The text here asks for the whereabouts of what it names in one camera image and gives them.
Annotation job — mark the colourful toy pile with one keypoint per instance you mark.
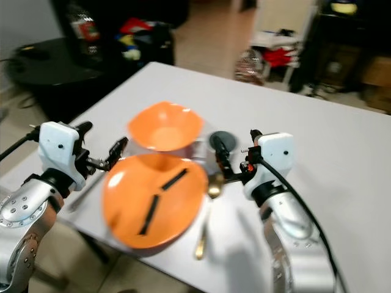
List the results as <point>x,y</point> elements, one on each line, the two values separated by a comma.
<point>134,36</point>

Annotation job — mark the clear bottle with red label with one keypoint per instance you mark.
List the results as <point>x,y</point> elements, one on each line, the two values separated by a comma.
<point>85,30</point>

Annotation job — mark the black round side table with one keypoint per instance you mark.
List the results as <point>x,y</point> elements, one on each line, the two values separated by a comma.
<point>49,76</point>

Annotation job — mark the grey mug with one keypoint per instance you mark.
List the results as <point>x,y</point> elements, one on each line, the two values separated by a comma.
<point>211,162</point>

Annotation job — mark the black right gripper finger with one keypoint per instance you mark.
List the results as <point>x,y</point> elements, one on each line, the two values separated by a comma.
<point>223,159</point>
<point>255,140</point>

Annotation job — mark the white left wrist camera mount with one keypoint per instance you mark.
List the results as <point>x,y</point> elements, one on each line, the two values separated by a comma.
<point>58,146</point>

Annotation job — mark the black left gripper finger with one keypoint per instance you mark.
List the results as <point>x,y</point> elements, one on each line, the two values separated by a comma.
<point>118,149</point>
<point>105,163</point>

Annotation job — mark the black table leg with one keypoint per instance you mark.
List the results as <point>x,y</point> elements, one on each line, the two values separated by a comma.
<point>88,244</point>

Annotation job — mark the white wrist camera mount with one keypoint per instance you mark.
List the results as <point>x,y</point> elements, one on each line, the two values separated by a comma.
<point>58,146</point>
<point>275,157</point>

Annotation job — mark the gold metal spoon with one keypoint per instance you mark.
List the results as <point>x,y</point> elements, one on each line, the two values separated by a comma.
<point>214,189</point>

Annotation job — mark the orange plastic bowl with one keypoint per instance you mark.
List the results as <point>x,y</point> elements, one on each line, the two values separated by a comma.
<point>165,125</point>

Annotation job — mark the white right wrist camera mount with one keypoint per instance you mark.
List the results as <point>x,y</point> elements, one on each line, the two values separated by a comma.
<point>275,157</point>

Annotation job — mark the black cabinet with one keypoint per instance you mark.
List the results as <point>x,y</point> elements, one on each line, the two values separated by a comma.
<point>336,55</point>

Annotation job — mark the red cloth item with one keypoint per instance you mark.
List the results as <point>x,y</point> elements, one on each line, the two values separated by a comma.
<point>280,56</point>

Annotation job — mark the white shelf cart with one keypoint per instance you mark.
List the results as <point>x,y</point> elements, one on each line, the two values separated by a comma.
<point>278,21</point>

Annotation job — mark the orange plastic plate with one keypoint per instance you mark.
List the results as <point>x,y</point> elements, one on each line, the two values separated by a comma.
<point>128,207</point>

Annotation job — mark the yellow item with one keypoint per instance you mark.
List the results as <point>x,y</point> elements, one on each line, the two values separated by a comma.
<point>344,8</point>

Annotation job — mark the brown cardboard box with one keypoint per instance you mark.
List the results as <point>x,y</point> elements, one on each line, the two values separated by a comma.
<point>377,82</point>

